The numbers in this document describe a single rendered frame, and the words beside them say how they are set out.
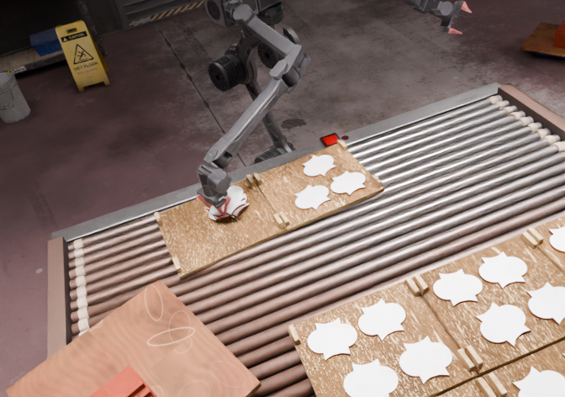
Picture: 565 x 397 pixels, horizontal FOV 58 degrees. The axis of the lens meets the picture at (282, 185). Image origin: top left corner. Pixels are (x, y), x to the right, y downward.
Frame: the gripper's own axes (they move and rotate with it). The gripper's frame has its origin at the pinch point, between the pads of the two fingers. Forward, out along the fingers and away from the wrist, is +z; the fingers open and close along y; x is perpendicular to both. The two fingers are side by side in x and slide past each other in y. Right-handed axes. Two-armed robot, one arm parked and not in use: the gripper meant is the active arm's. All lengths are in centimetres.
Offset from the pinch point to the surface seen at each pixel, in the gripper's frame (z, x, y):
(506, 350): 5, 8, 105
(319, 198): 3.9, 28.3, 26.0
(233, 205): 0.1, 5.0, 3.5
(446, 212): 6, 49, 67
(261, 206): 5.0, 13.8, 8.6
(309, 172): 3.8, 38.8, 13.0
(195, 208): 5.3, -0.8, -13.3
